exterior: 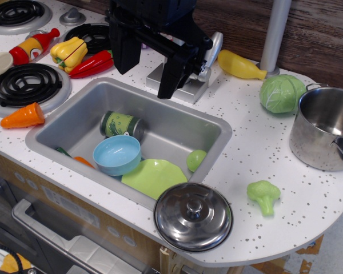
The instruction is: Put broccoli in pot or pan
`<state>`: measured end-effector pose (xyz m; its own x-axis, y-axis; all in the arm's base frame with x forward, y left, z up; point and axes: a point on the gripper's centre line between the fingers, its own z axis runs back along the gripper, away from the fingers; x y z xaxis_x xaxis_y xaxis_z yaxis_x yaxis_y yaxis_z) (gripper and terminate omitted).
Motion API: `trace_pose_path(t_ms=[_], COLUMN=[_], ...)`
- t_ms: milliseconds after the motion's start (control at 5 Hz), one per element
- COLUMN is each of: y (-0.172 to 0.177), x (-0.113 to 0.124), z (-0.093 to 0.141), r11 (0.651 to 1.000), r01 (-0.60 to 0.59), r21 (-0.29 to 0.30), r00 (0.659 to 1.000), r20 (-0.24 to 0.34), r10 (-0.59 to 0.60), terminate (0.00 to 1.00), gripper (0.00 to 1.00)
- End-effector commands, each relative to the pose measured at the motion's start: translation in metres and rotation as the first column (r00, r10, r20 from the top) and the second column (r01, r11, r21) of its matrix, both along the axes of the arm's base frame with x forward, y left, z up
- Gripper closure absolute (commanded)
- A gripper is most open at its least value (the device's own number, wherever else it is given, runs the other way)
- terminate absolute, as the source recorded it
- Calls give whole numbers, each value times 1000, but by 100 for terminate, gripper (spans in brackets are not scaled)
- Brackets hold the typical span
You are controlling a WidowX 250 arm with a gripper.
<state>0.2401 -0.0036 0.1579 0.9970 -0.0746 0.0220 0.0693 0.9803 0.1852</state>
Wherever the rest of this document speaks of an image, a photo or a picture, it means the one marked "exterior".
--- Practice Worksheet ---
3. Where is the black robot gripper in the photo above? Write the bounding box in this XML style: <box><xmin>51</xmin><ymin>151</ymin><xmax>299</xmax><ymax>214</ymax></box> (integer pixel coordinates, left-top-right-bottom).
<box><xmin>106</xmin><ymin>1</ymin><xmax>213</xmax><ymax>99</ymax></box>

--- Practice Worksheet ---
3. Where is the green toy broccoli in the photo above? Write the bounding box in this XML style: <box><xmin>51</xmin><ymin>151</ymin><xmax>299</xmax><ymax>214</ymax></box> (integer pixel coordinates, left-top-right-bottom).
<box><xmin>246</xmin><ymin>180</ymin><xmax>281</xmax><ymax>216</ymax></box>

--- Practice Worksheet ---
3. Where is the stainless steel pot lid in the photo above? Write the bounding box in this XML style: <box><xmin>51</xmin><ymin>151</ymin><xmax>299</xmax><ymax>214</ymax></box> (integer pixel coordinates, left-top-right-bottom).
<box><xmin>153</xmin><ymin>183</ymin><xmax>233</xmax><ymax>252</ymax></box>

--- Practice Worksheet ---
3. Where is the red toy chili pepper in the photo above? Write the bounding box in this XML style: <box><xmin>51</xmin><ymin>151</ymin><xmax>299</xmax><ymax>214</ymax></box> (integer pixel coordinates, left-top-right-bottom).
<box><xmin>69</xmin><ymin>50</ymin><xmax>114</xmax><ymax>79</ymax></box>

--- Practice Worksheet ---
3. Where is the silver toy faucet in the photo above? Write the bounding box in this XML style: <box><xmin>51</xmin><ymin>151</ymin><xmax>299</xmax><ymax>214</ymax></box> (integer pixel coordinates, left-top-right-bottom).
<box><xmin>146</xmin><ymin>31</ymin><xmax>224</xmax><ymax>104</ymax></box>

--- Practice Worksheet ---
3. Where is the back right black burner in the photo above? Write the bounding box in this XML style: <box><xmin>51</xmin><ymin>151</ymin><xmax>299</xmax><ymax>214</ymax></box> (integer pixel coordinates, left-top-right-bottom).
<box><xmin>59</xmin><ymin>23</ymin><xmax>111</xmax><ymax>55</ymax></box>

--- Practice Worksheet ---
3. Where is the black burner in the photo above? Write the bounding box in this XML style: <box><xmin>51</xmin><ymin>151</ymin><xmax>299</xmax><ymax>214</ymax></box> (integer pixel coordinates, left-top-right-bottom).
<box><xmin>0</xmin><ymin>63</ymin><xmax>71</xmax><ymax>118</ymax></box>
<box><xmin>0</xmin><ymin>1</ymin><xmax>52</xmax><ymax>35</ymax></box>
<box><xmin>59</xmin><ymin>23</ymin><xmax>111</xmax><ymax>55</ymax></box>

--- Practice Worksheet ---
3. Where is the green label toy can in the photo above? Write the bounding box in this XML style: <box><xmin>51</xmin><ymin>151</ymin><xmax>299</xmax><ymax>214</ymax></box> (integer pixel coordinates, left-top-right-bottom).
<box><xmin>99</xmin><ymin>111</ymin><xmax>145</xmax><ymax>141</ymax></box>

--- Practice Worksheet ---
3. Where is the yellow toy bell pepper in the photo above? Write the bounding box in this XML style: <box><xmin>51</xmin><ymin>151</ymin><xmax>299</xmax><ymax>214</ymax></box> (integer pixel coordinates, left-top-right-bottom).
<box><xmin>50</xmin><ymin>37</ymin><xmax>88</xmax><ymax>74</ymax></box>

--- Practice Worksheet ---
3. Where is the yellow toy squash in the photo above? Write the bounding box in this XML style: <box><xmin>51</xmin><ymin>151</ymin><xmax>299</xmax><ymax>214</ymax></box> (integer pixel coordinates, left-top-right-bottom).
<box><xmin>217</xmin><ymin>50</ymin><xmax>267</xmax><ymax>80</ymax></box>

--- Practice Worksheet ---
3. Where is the grey toy sink basin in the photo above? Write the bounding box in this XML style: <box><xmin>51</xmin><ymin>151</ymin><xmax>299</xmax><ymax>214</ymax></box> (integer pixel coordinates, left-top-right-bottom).
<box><xmin>25</xmin><ymin>78</ymin><xmax>232</xmax><ymax>208</ymax></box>

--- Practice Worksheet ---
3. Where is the grey stove knob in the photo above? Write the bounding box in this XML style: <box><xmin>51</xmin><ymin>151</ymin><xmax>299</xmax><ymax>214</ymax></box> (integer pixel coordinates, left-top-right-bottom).
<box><xmin>59</xmin><ymin>7</ymin><xmax>86</xmax><ymax>26</ymax></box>

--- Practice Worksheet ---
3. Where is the light blue plastic bowl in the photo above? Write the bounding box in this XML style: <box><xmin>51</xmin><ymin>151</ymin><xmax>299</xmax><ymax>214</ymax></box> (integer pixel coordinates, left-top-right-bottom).
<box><xmin>93</xmin><ymin>135</ymin><xmax>141</xmax><ymax>176</ymax></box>

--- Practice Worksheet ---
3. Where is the green toy ball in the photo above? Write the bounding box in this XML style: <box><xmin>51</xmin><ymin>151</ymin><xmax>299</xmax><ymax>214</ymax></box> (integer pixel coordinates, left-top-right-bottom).
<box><xmin>186</xmin><ymin>150</ymin><xmax>207</xmax><ymax>172</ymax></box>

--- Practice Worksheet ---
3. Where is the light green plastic plate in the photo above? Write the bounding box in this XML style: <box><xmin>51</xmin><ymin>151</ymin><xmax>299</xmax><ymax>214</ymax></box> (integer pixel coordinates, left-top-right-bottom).
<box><xmin>121</xmin><ymin>159</ymin><xmax>187</xmax><ymax>200</ymax></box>

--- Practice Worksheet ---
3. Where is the red toy ketchup bottle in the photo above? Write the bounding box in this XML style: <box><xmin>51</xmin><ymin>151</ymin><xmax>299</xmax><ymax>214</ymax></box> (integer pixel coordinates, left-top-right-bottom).
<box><xmin>9</xmin><ymin>28</ymin><xmax>60</xmax><ymax>66</ymax></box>

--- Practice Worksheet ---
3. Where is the grey metal pole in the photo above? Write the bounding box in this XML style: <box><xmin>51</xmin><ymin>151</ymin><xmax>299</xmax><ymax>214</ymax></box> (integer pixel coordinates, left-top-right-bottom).
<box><xmin>259</xmin><ymin>0</ymin><xmax>292</xmax><ymax>78</ymax></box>

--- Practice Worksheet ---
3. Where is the orange toy carrot in sink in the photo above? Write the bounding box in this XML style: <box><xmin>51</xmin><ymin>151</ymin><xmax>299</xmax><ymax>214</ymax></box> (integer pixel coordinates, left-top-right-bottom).
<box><xmin>73</xmin><ymin>156</ymin><xmax>94</xmax><ymax>168</ymax></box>

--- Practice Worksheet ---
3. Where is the dark green toy in sink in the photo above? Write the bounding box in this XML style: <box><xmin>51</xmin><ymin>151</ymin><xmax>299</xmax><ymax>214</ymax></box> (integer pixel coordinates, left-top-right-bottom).
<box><xmin>55</xmin><ymin>147</ymin><xmax>71</xmax><ymax>157</ymax></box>

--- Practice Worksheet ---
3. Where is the front left black burner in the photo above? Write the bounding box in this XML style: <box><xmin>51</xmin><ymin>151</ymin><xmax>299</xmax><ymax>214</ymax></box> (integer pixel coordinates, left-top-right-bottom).
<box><xmin>0</xmin><ymin>63</ymin><xmax>71</xmax><ymax>118</ymax></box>

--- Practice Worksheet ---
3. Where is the orange toy carrot piece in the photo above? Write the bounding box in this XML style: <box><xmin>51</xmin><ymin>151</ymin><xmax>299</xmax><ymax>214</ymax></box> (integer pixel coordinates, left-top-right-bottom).
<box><xmin>0</xmin><ymin>102</ymin><xmax>45</xmax><ymax>129</ymax></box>

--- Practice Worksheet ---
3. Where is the green toy cabbage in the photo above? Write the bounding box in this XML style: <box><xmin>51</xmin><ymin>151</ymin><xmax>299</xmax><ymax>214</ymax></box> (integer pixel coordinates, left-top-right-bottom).
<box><xmin>259</xmin><ymin>74</ymin><xmax>306</xmax><ymax>114</ymax></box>

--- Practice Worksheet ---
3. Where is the back left black burner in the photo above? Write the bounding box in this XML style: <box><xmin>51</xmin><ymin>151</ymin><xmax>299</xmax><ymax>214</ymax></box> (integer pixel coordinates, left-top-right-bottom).
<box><xmin>0</xmin><ymin>1</ymin><xmax>52</xmax><ymax>35</ymax></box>

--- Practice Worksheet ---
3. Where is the yellow object bottom left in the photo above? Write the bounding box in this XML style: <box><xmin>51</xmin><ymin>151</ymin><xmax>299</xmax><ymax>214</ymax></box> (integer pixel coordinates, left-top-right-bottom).
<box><xmin>0</xmin><ymin>254</ymin><xmax>32</xmax><ymax>273</ymax></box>

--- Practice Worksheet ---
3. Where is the silver oven door handle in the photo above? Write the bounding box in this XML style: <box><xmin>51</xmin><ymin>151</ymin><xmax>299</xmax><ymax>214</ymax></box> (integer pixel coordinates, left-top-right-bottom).
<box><xmin>11</xmin><ymin>199</ymin><xmax>154</xmax><ymax>273</ymax></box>

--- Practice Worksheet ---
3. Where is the black cable bottom left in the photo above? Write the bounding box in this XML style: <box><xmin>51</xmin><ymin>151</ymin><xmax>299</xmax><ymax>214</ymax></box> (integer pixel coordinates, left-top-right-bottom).
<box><xmin>0</xmin><ymin>241</ymin><xmax>25</xmax><ymax>274</ymax></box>

